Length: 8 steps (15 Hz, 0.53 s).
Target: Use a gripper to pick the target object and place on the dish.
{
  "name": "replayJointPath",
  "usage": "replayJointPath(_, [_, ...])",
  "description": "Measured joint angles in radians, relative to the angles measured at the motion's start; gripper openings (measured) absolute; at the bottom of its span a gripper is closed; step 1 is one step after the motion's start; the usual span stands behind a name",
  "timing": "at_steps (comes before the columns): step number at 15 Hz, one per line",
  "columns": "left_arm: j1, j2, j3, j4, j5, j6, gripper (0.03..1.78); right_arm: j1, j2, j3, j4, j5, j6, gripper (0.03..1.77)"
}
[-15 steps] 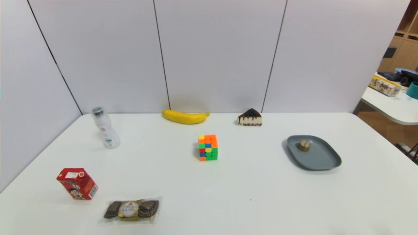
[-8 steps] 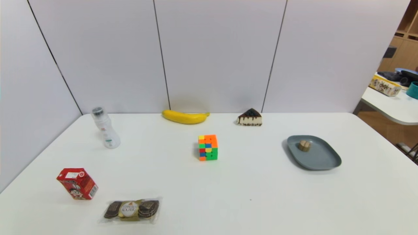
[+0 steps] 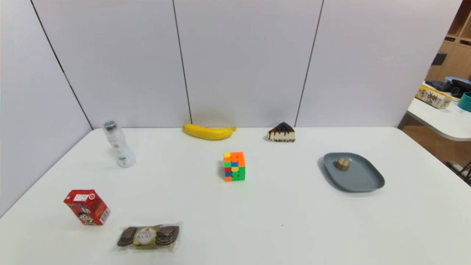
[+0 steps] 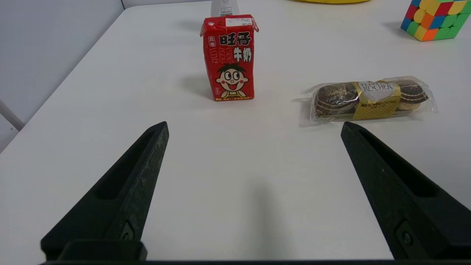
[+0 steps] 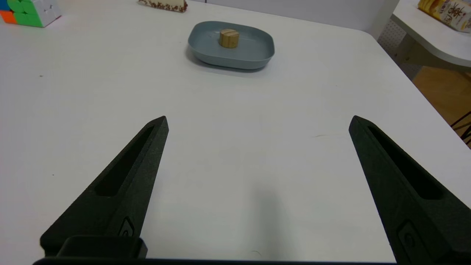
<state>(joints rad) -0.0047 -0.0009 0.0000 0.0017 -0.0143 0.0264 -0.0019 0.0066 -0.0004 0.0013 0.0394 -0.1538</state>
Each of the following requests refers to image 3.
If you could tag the wooden shelf unit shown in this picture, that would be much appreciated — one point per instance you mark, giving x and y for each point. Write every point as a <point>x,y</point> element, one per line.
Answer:
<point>454,44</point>

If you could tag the clear plastic bottle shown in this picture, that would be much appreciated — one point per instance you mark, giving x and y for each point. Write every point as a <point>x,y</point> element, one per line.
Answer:
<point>118,145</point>

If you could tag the chocolate cake slice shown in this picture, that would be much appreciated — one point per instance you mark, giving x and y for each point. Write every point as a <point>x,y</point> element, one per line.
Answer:
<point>281,133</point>

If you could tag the yellow banana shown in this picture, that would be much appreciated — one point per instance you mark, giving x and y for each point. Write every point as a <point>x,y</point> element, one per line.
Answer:
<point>208,132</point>

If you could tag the colourful puzzle cube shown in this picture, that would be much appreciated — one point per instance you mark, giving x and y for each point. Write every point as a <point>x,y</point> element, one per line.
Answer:
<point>234,166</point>

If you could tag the small wooden block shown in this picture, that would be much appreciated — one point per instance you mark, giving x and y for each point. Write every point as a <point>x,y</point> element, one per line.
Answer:
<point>343,165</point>

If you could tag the grey dish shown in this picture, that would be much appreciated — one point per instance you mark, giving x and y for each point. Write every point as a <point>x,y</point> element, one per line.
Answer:
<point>362,178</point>

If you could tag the red milk carton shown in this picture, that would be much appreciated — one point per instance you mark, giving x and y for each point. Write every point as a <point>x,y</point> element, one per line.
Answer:
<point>88,208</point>

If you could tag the yellow printed box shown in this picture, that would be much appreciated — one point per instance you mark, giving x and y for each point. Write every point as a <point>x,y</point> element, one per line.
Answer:
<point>434,96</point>

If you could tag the blue plate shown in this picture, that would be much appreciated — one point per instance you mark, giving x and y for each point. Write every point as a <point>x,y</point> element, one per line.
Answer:
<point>458,78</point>

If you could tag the dark metal frame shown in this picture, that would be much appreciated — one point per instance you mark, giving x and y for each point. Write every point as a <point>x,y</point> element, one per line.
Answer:
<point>461,170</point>

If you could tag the chocolate balls clear pack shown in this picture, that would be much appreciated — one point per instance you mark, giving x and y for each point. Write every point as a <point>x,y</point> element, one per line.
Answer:
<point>148,236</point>

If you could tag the dark cloth pile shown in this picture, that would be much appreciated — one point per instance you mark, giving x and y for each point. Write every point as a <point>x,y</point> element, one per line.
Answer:
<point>447,86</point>

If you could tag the teal cup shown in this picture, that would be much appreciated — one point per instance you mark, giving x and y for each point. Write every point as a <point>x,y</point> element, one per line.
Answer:
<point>466,102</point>

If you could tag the white side table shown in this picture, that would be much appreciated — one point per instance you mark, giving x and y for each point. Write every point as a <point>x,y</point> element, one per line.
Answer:
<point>439,117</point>

